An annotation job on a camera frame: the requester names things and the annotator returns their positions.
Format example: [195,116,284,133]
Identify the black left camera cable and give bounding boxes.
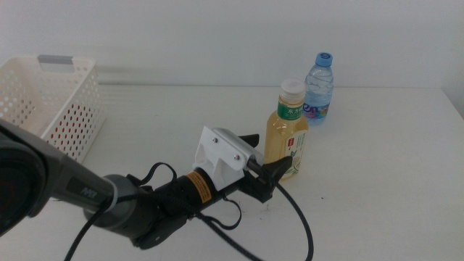
[64,159,315,261]

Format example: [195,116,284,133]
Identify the yellow tea bottle white cap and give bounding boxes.
[263,78,310,181]

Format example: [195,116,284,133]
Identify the white perforated plastic basket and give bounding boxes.
[0,54,108,164]

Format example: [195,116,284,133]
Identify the clear water bottle blue cap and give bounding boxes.
[302,52,334,127]

